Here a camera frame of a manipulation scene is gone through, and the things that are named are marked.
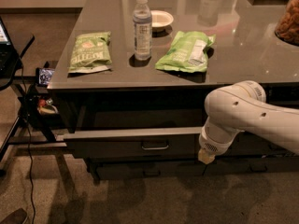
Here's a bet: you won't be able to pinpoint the white bowl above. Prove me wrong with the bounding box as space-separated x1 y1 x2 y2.
151 10 174 32

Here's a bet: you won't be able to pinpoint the black cable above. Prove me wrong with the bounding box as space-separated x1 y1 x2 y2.
18 56 36 224

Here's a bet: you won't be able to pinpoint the smartphone with lit screen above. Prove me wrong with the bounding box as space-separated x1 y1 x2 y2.
36 68 55 87

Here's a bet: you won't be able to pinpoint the green chip bag left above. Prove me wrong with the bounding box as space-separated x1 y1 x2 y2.
68 32 112 74

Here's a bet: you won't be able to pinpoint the green snack bag right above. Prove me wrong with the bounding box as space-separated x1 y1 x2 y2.
155 31 216 73

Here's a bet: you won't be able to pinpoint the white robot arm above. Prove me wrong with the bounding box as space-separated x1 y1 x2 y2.
198 80 299 164

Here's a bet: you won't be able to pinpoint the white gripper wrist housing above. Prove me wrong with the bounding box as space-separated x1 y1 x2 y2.
198 128 233 164

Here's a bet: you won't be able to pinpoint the grey top drawer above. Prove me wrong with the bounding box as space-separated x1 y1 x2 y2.
64 108 203 161

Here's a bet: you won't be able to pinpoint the black laptop stand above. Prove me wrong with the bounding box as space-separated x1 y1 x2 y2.
0 34 64 161

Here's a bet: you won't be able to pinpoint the clear water bottle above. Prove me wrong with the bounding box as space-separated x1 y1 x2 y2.
133 0 152 61

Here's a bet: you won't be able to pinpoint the black laptop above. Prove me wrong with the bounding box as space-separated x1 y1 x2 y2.
0 17 18 74

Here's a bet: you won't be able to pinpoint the dark shoe tip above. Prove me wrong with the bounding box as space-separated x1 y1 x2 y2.
0 208 28 224

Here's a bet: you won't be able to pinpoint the colourful items on shelf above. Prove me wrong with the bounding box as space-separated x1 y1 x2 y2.
37 98 58 115

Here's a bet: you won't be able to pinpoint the grey drawer cabinet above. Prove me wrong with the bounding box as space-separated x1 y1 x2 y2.
49 0 299 180

